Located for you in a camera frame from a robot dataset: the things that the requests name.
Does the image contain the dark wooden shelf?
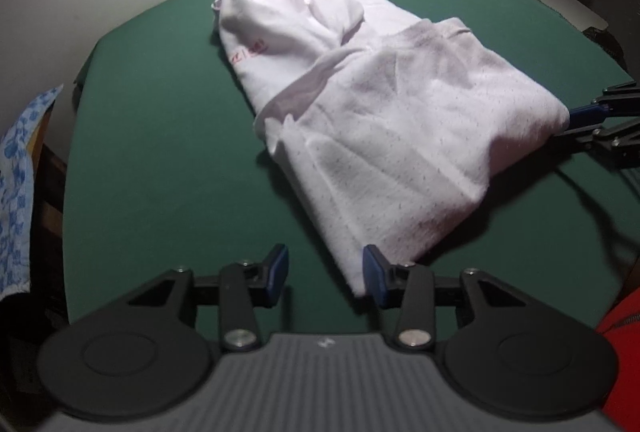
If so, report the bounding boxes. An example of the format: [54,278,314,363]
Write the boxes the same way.
[27,112,68,328]

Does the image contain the green table cover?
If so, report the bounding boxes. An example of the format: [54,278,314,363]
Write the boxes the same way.
[62,0,633,348]

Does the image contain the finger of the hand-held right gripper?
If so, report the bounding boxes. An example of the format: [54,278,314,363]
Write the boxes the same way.
[567,82,640,124]
[550,117,640,170]

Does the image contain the white shirt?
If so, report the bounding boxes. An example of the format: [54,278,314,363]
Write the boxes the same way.
[211,0,571,298]

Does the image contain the red garment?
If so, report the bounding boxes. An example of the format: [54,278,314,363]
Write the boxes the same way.
[594,288,640,432]

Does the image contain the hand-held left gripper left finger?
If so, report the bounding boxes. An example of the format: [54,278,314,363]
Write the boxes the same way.
[127,243,290,354]

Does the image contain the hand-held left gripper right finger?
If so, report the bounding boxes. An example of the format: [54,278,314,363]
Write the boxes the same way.
[362,245,531,353]

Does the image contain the blue patterned cloth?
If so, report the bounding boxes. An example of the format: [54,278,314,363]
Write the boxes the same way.
[0,84,65,300]

